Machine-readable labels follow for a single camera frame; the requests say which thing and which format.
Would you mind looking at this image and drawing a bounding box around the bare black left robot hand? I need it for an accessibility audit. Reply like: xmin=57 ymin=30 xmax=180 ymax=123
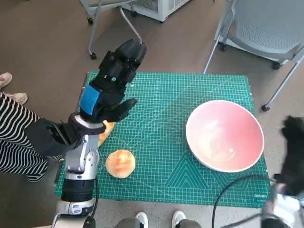
xmin=79 ymin=39 xmax=147 ymax=124

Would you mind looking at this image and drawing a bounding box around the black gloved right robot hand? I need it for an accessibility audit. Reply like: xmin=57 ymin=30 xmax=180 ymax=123
xmin=273 ymin=115 xmax=304 ymax=197

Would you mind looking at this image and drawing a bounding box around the long striped toy bread loaf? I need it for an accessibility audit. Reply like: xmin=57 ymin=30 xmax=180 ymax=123
xmin=97 ymin=120 xmax=115 ymax=147

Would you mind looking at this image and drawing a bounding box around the pink bowl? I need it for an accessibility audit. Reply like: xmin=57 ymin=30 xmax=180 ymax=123
xmin=185 ymin=99 xmax=265 ymax=173

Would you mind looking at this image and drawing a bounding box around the round toy bread bun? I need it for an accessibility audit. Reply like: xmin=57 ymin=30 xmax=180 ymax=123
xmin=105 ymin=149 xmax=136 ymax=178

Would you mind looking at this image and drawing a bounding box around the green cutting mat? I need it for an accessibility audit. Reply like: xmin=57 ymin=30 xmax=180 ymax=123
xmin=55 ymin=71 xmax=270 ymax=202

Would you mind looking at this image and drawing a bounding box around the grey chair on casters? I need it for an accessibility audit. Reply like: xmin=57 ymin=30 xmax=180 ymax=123
xmin=79 ymin=0 xmax=146 ymax=60

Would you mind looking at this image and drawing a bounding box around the person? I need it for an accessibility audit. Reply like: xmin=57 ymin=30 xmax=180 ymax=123
xmin=0 ymin=72 xmax=28 ymax=105
xmin=0 ymin=92 xmax=64 ymax=182

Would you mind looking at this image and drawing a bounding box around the grey mesh chair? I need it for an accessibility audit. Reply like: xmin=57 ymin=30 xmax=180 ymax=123
xmin=203 ymin=0 xmax=304 ymax=112

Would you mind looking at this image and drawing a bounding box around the robot right leg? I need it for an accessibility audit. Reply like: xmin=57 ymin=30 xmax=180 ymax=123
xmin=172 ymin=210 xmax=205 ymax=228

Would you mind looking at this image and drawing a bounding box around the robot leg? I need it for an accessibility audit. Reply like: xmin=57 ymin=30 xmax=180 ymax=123
xmin=115 ymin=211 xmax=149 ymax=228
xmin=172 ymin=210 xmax=205 ymax=228

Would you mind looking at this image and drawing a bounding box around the robot left leg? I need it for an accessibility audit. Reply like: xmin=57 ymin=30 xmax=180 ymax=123
xmin=115 ymin=211 xmax=149 ymax=228

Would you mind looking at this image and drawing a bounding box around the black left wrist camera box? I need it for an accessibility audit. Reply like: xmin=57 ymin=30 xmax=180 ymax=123
xmin=26 ymin=118 xmax=79 ymax=162

